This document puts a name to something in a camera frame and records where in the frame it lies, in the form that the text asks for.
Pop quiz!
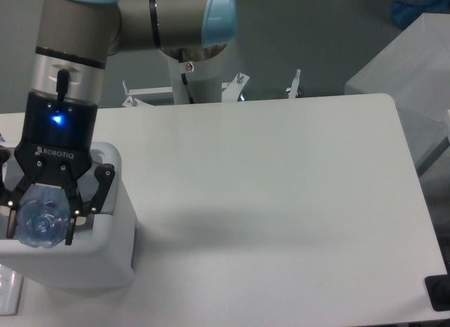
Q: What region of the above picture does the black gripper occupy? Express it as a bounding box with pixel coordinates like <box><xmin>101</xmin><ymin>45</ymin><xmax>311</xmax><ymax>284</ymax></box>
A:
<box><xmin>1</xmin><ymin>92</ymin><xmax>115</xmax><ymax>245</ymax></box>

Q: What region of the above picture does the clear plastic water bottle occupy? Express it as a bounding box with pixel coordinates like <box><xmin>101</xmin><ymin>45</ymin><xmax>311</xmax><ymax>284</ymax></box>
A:
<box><xmin>15</xmin><ymin>184</ymin><xmax>70</xmax><ymax>248</ymax></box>

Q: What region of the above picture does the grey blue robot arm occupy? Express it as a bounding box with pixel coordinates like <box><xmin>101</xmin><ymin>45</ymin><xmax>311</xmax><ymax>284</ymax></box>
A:
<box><xmin>1</xmin><ymin>0</ymin><xmax>237</xmax><ymax>248</ymax></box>

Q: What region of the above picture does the white trash can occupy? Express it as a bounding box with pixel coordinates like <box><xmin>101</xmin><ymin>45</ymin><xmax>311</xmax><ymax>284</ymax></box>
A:
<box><xmin>1</xmin><ymin>142</ymin><xmax>137</xmax><ymax>288</ymax></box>

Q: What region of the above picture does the white covered side table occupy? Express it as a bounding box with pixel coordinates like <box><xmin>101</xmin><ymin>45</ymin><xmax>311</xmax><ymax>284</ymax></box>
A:
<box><xmin>345</xmin><ymin>13</ymin><xmax>449</xmax><ymax>174</ymax></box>

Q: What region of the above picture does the black device at table edge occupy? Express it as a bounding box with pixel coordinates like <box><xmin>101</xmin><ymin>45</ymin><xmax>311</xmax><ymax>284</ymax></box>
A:
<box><xmin>425</xmin><ymin>275</ymin><xmax>449</xmax><ymax>312</ymax></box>

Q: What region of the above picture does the blue bag in background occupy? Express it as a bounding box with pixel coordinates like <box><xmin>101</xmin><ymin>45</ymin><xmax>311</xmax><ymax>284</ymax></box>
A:
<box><xmin>390</xmin><ymin>0</ymin><xmax>449</xmax><ymax>29</ymax></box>

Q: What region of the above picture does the white left mounting bracket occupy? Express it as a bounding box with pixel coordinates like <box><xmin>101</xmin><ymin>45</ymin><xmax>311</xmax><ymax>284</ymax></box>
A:
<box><xmin>122</xmin><ymin>80</ymin><xmax>174</xmax><ymax>108</ymax></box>

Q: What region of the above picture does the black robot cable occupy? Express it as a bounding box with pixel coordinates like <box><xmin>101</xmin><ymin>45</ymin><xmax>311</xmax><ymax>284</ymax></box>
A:
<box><xmin>179</xmin><ymin>49</ymin><xmax>196</xmax><ymax>105</ymax></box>

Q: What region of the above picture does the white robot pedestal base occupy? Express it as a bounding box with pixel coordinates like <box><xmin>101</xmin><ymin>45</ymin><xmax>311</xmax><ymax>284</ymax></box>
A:
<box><xmin>161</xmin><ymin>44</ymin><xmax>227</xmax><ymax>105</ymax></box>

